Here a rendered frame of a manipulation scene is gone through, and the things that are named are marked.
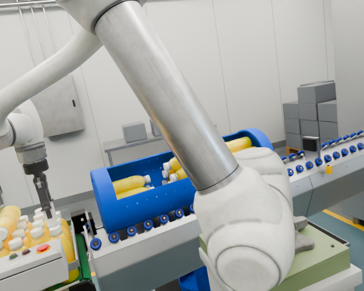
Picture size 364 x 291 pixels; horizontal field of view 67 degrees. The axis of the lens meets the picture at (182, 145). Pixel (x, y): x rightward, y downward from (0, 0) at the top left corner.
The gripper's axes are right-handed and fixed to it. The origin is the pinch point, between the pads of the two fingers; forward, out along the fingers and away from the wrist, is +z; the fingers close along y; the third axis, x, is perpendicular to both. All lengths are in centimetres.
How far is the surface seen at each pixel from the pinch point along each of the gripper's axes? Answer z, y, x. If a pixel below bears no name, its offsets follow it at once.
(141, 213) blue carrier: 12.5, 3.3, -32.2
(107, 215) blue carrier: 7.6, 2.0, -18.8
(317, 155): 18, 11, -145
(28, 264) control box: 6.0, -17.7, 7.3
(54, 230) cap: 5.1, -2.0, 0.0
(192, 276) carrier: 99, 63, -70
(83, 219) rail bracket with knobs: 17.8, 31.3, -9.7
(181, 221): 23, 5, -49
